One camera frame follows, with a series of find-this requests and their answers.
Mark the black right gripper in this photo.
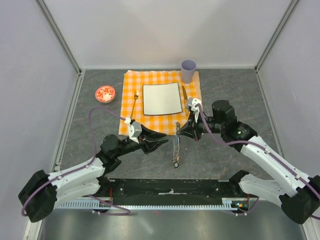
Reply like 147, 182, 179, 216
177, 110, 225, 141

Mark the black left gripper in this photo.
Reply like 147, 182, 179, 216
115, 124, 169, 157

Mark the keyring chain with keys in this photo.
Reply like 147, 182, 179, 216
171, 121, 182, 163

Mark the black key tag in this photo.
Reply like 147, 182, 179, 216
173, 162, 179, 169

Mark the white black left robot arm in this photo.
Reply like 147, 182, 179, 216
18, 122, 169, 223

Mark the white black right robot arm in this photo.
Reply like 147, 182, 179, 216
177, 97, 320, 225

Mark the gold knife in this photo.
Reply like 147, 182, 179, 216
182, 85, 189, 116

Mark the orange white checkered cloth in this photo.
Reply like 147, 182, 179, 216
120, 70, 202, 135

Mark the white square plate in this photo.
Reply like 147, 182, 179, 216
142, 82, 183, 116

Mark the gold fork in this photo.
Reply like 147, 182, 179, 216
130, 89, 139, 119

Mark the red white patterned bowl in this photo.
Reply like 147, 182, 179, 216
95, 85, 116, 104

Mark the lilac plastic cup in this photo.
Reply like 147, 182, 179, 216
181, 59, 197, 84

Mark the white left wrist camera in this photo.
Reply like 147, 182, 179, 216
124, 117, 142, 143

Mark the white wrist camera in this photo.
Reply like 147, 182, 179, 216
124, 117, 142, 143
185, 97, 202, 113

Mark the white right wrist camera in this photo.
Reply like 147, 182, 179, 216
185, 97, 202, 113

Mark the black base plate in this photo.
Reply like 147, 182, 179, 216
92, 178, 248, 206

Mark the grey slotted cable duct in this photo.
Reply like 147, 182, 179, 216
57, 198, 237, 211

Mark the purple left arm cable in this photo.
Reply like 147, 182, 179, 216
20, 107, 128, 216

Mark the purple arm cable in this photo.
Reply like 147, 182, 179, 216
20, 107, 128, 216
194, 104, 320, 218

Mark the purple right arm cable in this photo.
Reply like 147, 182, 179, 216
194, 104, 320, 218

